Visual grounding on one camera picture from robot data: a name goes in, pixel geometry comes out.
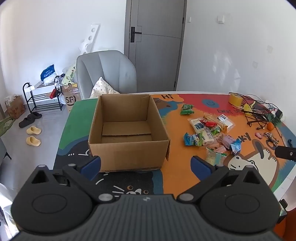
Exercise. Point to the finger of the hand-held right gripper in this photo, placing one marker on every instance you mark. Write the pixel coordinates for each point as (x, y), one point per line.
(285, 153)

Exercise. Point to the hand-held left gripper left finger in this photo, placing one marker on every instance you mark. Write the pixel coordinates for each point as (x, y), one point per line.
(91, 166)

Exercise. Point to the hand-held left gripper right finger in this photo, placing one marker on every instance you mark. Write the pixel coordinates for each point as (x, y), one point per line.
(200, 168)

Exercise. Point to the pale green snack packet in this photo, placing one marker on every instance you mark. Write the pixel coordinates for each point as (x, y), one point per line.
(214, 157)

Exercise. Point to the teal snack packet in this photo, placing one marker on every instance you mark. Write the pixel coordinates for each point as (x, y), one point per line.
(190, 139)

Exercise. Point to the long white snack packet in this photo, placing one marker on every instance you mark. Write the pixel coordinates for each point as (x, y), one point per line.
(203, 133)

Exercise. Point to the pink snack packet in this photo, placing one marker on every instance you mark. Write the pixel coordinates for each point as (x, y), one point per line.
(225, 140)

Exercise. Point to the cardboard box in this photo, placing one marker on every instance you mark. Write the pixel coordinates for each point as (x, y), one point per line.
(129, 153)

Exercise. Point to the small green snack packet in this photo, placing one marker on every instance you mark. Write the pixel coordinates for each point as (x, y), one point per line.
(216, 130)

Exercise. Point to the blue foil snack packet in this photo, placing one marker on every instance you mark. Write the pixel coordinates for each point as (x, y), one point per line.
(235, 146)

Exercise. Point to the red snack packet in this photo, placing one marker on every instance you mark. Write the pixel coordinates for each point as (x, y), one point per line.
(208, 122)

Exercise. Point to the clear breadstick packet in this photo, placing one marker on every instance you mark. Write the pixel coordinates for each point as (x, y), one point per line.
(219, 121)

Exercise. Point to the small blue object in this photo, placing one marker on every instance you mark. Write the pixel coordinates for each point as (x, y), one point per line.
(289, 142)

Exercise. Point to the bunch of keys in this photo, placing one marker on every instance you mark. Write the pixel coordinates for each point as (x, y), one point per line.
(269, 136)

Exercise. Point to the orange fruit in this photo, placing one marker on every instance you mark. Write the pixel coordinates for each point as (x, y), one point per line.
(270, 126)

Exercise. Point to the pink trinket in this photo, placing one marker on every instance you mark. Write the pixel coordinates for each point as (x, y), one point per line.
(258, 135)

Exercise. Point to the black power adapter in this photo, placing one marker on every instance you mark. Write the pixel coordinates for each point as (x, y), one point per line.
(279, 114)

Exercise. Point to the yellow packet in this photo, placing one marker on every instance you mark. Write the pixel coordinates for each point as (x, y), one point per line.
(248, 107)

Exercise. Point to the yellow slipper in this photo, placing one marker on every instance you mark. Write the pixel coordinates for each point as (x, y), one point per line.
(33, 141)
(34, 130)

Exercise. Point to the brown box with logo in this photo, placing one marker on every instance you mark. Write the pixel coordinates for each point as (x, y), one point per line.
(70, 99)

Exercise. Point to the yellow tape roll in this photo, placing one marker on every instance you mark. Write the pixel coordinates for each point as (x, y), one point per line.
(234, 99)

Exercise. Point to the black shoe rack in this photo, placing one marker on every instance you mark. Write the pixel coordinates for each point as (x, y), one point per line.
(45, 107)

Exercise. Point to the black slipper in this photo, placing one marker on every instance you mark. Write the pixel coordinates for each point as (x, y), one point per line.
(35, 115)
(26, 122)

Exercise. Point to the dotted white pillow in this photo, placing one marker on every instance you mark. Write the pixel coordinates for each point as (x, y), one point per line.
(101, 89)

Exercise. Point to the red object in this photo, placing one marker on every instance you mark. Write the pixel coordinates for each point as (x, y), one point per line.
(53, 92)

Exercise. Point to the pale green bag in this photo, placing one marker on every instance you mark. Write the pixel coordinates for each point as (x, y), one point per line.
(68, 76)

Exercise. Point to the green floor mat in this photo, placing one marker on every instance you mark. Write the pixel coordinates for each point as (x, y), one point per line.
(5, 126)

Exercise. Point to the small brown carton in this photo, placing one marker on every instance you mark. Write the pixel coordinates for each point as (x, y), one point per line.
(15, 109)

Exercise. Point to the white plastic bag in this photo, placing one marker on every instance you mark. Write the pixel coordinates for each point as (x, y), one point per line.
(4, 208)

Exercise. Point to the grey upholstered chair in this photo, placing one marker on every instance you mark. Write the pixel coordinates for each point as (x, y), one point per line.
(111, 69)

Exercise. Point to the blue plastic bag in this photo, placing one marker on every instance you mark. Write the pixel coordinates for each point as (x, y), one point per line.
(47, 71)

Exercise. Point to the grey door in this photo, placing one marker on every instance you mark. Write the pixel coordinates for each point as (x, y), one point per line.
(157, 58)

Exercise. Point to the white board with holes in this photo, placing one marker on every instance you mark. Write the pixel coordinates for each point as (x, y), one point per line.
(91, 34)

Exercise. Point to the white wall hook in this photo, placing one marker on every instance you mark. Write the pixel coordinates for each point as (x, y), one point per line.
(269, 49)
(254, 64)

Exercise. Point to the white light switch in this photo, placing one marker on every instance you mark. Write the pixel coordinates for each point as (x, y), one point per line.
(221, 19)

